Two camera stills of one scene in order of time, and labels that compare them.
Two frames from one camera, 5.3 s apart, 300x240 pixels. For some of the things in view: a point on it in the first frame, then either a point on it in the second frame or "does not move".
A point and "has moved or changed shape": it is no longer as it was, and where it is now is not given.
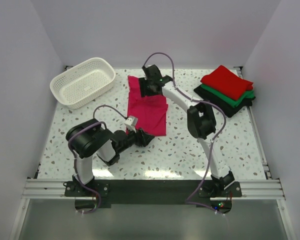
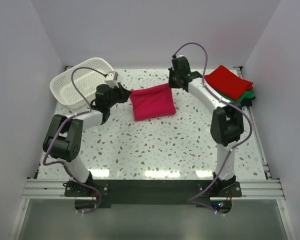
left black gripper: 144,138 -> 124,94
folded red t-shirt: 227,82 does not move
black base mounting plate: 135,193 does not move
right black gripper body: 150,83 -> 173,82
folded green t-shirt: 249,95 does not move
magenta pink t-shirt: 151,111 has moved or changed shape
